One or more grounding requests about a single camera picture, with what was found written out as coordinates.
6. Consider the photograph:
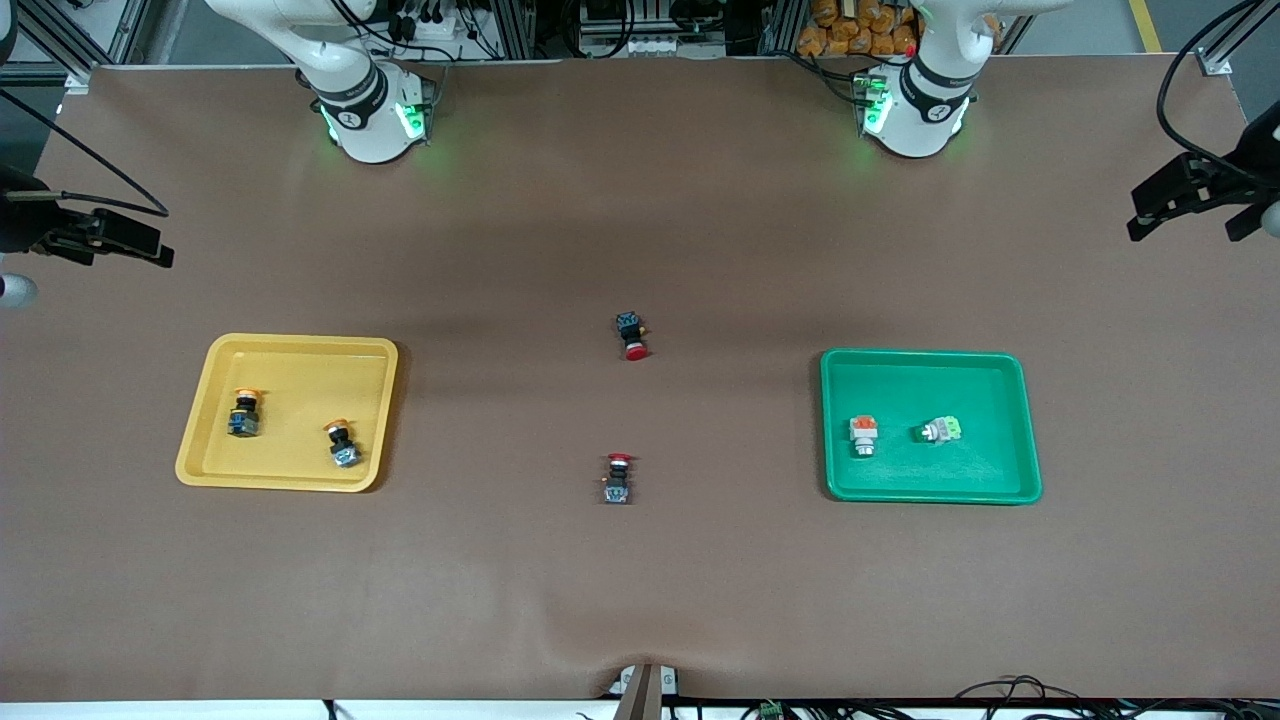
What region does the red mushroom push button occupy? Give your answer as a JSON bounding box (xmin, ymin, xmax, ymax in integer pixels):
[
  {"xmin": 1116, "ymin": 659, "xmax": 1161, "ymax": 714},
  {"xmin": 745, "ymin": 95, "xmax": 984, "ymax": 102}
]
[
  {"xmin": 615, "ymin": 311, "xmax": 653, "ymax": 362},
  {"xmin": 601, "ymin": 452, "xmax": 638, "ymax": 505}
]

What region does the black cable bundle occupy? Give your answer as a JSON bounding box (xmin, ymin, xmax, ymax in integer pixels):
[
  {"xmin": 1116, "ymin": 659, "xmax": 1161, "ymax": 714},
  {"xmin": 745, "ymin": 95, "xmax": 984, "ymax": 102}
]
[{"xmin": 385, "ymin": 0, "xmax": 506, "ymax": 61}]

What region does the aluminium profile rack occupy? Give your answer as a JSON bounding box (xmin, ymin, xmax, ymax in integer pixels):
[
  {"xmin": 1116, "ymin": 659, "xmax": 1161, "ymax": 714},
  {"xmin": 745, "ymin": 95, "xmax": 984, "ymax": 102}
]
[{"xmin": 500, "ymin": 0, "xmax": 801, "ymax": 58}]

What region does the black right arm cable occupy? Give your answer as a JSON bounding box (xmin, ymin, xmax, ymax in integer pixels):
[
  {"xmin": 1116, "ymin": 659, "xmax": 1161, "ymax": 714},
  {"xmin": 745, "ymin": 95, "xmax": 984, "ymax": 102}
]
[{"xmin": 0, "ymin": 88, "xmax": 171, "ymax": 219}]

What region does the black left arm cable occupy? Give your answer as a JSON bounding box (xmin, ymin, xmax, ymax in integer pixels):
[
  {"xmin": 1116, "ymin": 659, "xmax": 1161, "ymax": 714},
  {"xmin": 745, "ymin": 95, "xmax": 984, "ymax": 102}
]
[{"xmin": 1156, "ymin": 0, "xmax": 1263, "ymax": 186}]

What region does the green plastic tray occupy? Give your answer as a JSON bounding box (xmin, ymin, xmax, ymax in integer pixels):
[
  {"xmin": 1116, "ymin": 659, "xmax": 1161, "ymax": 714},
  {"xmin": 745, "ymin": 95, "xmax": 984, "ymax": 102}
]
[{"xmin": 820, "ymin": 347, "xmax": 1045, "ymax": 505}]

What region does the yellow plastic tray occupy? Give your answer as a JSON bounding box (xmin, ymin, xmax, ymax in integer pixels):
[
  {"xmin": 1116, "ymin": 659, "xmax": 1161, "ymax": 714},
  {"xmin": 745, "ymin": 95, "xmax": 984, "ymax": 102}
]
[{"xmin": 175, "ymin": 334, "xmax": 400, "ymax": 493}]

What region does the aluminium profile frame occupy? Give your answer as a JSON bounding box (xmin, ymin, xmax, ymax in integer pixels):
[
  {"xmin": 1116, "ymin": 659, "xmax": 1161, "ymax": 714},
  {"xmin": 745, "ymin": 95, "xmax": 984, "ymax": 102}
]
[{"xmin": 100, "ymin": 0, "xmax": 191, "ymax": 66}]

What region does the brown table mat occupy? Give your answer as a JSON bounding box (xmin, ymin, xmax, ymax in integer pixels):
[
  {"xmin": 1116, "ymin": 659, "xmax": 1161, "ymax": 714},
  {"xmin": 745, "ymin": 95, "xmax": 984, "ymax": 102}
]
[{"xmin": 0, "ymin": 55, "xmax": 1280, "ymax": 701}]

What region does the white power strip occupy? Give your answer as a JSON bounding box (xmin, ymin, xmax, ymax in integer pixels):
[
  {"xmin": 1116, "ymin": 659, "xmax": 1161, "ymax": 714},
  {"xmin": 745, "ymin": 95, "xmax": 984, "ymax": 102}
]
[{"xmin": 578, "ymin": 33, "xmax": 686, "ymax": 58}]

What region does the metal table clamp bracket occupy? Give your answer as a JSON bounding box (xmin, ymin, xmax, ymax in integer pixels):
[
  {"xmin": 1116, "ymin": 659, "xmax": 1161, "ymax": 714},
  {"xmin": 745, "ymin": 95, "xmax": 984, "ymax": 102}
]
[{"xmin": 607, "ymin": 662, "xmax": 681, "ymax": 720}]

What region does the tangle of black cables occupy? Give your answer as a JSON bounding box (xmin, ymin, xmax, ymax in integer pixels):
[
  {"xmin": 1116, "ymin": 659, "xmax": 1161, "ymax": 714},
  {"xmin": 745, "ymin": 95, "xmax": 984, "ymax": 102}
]
[{"xmin": 950, "ymin": 675, "xmax": 1280, "ymax": 720}]

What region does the yellow push button silver block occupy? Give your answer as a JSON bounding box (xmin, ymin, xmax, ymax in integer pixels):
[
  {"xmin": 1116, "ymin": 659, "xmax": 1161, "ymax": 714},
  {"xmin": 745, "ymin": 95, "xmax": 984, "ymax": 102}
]
[{"xmin": 322, "ymin": 419, "xmax": 363, "ymax": 470}]

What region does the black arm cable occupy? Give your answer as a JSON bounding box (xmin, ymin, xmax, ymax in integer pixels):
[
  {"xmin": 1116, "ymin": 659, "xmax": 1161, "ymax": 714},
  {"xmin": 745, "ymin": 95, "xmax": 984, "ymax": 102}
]
[
  {"xmin": 1156, "ymin": 0, "xmax": 1263, "ymax": 186},
  {"xmin": 0, "ymin": 88, "xmax": 171, "ymax": 219}
]

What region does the pile of orange packets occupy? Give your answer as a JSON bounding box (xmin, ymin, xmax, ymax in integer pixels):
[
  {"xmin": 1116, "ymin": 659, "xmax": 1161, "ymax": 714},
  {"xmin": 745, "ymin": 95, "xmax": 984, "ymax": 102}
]
[{"xmin": 797, "ymin": 0, "xmax": 923, "ymax": 58}]

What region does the aluminium profile post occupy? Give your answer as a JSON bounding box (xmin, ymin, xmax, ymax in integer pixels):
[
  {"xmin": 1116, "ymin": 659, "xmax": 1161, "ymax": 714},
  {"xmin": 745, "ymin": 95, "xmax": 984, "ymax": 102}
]
[
  {"xmin": 15, "ymin": 0, "xmax": 98, "ymax": 96},
  {"xmin": 1196, "ymin": 0, "xmax": 1280, "ymax": 77}
]

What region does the yellow push button blue block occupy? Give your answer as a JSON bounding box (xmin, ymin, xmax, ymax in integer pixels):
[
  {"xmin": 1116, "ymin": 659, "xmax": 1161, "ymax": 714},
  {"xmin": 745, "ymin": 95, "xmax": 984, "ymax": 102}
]
[{"xmin": 226, "ymin": 388, "xmax": 264, "ymax": 439}]

